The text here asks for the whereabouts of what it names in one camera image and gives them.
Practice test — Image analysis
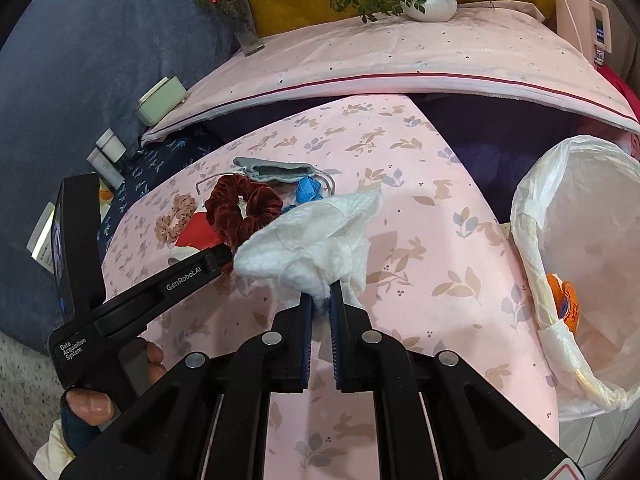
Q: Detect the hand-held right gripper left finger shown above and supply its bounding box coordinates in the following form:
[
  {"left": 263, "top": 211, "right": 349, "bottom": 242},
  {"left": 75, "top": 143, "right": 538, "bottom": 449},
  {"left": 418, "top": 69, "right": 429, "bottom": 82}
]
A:
[{"left": 72, "top": 292, "right": 315, "bottom": 480}]

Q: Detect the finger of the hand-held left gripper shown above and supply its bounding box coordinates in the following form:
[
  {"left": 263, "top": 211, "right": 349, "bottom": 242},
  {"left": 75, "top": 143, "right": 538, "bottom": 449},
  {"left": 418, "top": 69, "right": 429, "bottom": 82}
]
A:
[{"left": 212, "top": 242, "right": 235, "bottom": 274}]

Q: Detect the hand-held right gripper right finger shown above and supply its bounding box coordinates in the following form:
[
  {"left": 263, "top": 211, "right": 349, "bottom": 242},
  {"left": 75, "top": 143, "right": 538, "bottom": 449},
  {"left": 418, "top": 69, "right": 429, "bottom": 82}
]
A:
[{"left": 330, "top": 280, "right": 577, "bottom": 480}]

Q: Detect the red and white paper cup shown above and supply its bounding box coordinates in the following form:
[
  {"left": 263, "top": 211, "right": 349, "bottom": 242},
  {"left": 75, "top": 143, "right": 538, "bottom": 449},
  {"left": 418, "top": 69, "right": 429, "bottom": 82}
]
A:
[{"left": 168, "top": 212, "right": 227, "bottom": 267}]

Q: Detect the dark red velvet scrunchie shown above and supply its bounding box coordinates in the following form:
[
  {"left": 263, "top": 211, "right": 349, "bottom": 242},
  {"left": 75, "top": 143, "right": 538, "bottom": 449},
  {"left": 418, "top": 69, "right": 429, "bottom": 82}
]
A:
[{"left": 204, "top": 173, "right": 284, "bottom": 254}]

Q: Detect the beige scrunchie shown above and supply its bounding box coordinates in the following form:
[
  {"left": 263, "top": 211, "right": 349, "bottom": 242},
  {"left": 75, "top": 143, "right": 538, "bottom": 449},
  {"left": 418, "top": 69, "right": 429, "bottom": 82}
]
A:
[{"left": 154, "top": 193, "right": 199, "bottom": 241}]

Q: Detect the white tissue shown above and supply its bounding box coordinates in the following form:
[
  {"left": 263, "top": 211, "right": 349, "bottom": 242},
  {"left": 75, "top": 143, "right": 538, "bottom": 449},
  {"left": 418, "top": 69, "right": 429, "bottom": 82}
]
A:
[{"left": 233, "top": 189, "right": 384, "bottom": 307}]

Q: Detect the grey face mask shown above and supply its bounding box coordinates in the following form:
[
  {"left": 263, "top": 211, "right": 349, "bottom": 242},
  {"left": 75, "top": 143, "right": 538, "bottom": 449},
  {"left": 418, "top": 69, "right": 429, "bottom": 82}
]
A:
[{"left": 197, "top": 156, "right": 337, "bottom": 202}]

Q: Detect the orange snack wrapper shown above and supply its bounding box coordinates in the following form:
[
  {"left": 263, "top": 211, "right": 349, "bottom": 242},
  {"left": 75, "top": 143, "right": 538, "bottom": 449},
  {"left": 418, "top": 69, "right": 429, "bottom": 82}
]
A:
[{"left": 545, "top": 272, "right": 582, "bottom": 332}]

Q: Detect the white bin with plastic liner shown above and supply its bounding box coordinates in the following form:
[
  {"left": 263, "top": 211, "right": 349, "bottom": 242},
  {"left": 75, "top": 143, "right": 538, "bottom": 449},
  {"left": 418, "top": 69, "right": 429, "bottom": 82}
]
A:
[{"left": 509, "top": 134, "right": 640, "bottom": 422}]

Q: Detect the person's left hand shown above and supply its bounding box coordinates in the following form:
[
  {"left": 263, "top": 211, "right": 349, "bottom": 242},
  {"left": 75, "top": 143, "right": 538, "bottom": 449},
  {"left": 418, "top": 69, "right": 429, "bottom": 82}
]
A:
[{"left": 62, "top": 341, "right": 167, "bottom": 427}]

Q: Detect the white bottle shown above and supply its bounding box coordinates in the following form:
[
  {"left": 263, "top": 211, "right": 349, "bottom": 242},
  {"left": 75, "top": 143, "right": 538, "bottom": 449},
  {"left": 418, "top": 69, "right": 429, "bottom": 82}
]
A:
[{"left": 85, "top": 148, "right": 125, "bottom": 190}]

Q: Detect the navy leaf-print cloth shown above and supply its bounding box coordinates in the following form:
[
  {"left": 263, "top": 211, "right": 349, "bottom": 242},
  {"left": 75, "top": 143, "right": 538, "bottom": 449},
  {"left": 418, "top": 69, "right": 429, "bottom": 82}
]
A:
[{"left": 97, "top": 129, "right": 227, "bottom": 262}]

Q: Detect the white jar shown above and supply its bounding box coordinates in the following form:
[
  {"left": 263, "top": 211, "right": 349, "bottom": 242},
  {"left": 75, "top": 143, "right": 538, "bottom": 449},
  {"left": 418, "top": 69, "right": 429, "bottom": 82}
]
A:
[{"left": 95, "top": 128, "right": 127, "bottom": 164}]

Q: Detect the pink rabbit-print tablecloth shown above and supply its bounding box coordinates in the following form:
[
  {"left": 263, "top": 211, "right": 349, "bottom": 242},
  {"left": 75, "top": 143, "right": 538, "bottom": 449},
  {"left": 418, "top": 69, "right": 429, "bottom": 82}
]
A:
[{"left": 99, "top": 93, "right": 562, "bottom": 480}]

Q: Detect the mint green box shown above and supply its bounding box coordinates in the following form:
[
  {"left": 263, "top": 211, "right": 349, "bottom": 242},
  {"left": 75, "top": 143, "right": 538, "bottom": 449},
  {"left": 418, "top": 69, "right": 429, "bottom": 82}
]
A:
[{"left": 135, "top": 75, "right": 189, "bottom": 126}]

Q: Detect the blue velvet backdrop cloth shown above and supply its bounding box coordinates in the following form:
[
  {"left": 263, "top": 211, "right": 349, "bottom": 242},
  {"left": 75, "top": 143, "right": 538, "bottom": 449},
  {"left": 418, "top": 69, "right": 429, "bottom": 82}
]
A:
[{"left": 0, "top": 0, "right": 242, "bottom": 352}]

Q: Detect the glass vase with red flowers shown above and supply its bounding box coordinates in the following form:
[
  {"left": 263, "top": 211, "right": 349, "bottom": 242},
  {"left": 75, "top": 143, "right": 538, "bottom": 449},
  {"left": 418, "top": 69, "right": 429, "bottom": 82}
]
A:
[{"left": 194, "top": 0, "right": 266, "bottom": 57}]

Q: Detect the pink dotted cloth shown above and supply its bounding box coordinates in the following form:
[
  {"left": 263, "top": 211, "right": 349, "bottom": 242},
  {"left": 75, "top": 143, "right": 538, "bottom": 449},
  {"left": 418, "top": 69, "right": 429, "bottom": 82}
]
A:
[{"left": 141, "top": 2, "right": 640, "bottom": 147}]

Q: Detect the red cloth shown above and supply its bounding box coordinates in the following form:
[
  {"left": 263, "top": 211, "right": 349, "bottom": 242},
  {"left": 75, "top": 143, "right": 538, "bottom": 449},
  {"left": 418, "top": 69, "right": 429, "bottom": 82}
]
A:
[{"left": 596, "top": 62, "right": 640, "bottom": 122}]

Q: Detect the pink appliance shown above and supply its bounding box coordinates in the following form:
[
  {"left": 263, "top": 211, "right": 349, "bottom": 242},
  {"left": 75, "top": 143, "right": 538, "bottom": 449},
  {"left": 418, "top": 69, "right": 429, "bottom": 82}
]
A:
[{"left": 551, "top": 0, "right": 614, "bottom": 67}]

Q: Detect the white cable with switch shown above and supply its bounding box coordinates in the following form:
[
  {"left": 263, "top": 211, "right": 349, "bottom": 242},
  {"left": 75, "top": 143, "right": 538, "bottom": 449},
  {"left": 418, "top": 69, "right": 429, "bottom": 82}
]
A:
[{"left": 539, "top": 0, "right": 587, "bottom": 52}]

